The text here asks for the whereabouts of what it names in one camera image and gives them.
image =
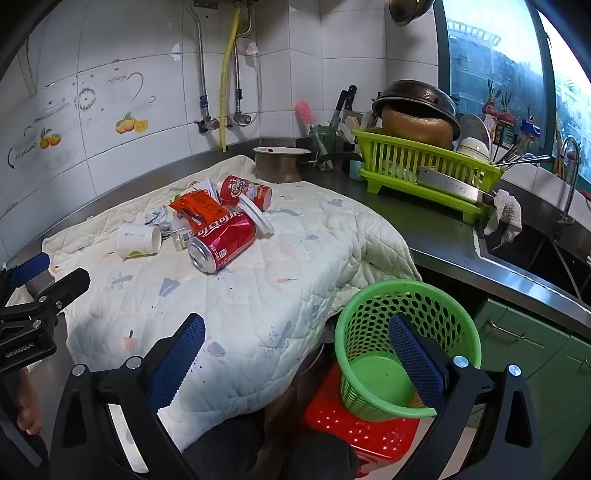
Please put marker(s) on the brown clay pot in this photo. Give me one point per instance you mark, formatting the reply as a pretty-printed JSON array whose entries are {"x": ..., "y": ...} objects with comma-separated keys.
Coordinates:
[{"x": 415, "y": 129}]

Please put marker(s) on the pink bottle brush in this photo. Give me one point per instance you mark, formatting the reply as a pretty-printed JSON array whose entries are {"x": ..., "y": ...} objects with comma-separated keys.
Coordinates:
[{"x": 304, "y": 113}]

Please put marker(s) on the teal cup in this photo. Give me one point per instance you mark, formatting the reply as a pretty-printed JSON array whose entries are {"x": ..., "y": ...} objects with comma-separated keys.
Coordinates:
[{"x": 355, "y": 170}]

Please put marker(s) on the window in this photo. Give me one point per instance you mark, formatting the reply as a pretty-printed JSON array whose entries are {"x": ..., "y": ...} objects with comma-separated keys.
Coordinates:
[{"x": 498, "y": 60}]

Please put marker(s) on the white dish rag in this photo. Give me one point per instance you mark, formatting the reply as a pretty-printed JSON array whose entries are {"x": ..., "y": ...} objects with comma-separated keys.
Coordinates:
[{"x": 508, "y": 214}]

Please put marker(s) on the grey plate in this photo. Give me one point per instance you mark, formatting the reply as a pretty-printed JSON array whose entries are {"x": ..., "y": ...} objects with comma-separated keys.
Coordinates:
[{"x": 475, "y": 125}]

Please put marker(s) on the person's left hand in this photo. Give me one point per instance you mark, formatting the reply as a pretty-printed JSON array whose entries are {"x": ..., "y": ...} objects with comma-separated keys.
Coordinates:
[{"x": 28, "y": 413}]

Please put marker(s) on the crumpled grey patterned wrapper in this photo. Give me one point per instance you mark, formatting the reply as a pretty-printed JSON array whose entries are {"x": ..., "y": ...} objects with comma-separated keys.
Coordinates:
[{"x": 156, "y": 216}]

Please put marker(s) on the orange snack wrapper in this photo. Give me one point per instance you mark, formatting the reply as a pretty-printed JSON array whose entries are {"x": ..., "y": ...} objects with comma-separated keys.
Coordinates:
[{"x": 198, "y": 210}]

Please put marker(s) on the metal faucet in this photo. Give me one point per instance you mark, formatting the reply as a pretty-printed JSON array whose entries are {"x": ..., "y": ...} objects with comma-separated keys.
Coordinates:
[{"x": 570, "y": 184}]

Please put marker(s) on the white paper cup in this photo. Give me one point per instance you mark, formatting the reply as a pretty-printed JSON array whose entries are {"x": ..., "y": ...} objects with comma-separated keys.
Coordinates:
[{"x": 136, "y": 240}]

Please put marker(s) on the green dish rack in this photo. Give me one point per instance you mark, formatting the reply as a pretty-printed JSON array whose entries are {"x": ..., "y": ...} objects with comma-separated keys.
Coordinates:
[{"x": 401, "y": 159}]

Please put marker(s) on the white plastic lid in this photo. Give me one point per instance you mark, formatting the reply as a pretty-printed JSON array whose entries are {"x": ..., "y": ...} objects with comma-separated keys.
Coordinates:
[{"x": 258, "y": 217}]

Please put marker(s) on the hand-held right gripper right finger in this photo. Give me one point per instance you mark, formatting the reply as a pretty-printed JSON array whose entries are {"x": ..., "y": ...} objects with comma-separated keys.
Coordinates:
[{"x": 415, "y": 364}]

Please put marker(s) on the green cabinet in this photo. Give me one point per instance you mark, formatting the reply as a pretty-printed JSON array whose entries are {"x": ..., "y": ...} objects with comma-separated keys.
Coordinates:
[{"x": 545, "y": 369}]

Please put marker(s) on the steel cleaver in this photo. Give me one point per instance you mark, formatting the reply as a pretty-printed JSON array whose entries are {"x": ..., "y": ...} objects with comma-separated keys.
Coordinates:
[{"x": 450, "y": 184}]

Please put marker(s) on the dark metal wok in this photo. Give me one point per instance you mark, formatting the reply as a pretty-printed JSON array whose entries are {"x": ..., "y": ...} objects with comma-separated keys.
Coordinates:
[{"x": 415, "y": 94}]

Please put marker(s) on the hanging metal bowl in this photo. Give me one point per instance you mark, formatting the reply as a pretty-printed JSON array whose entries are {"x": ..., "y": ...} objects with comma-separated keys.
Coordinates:
[{"x": 408, "y": 10}]

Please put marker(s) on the red plastic stool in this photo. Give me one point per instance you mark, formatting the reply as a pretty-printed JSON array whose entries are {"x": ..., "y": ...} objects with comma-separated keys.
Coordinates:
[{"x": 364, "y": 434}]

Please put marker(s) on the white quilted blanket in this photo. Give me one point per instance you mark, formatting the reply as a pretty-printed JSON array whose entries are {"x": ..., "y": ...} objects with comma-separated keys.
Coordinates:
[{"x": 258, "y": 304}]

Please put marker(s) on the red soda can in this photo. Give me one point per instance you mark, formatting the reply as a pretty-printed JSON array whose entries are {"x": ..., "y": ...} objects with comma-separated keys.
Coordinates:
[{"x": 224, "y": 242}]

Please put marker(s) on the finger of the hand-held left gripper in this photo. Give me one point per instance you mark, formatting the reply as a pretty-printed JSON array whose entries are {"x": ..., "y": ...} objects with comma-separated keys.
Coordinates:
[
  {"x": 64, "y": 285},
  {"x": 28, "y": 271}
]

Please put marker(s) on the green glass jar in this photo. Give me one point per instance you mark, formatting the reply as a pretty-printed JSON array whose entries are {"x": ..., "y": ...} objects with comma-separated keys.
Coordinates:
[{"x": 323, "y": 138}]

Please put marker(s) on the steel sink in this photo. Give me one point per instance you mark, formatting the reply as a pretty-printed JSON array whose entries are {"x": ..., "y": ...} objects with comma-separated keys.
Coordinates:
[{"x": 540, "y": 263}]

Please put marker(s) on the metal saucepan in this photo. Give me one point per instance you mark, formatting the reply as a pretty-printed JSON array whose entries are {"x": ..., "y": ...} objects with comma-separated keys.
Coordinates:
[{"x": 279, "y": 166}]

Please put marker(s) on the white ceramic bowl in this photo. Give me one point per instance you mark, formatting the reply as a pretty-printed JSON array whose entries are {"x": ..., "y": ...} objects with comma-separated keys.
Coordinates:
[{"x": 473, "y": 147}]

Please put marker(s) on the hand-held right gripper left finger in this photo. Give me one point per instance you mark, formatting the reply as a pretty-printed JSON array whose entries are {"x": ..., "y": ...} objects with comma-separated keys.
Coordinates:
[{"x": 178, "y": 362}]

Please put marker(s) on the green plastic basket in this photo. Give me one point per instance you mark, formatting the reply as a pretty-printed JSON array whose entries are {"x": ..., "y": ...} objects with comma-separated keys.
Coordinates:
[{"x": 369, "y": 383}]

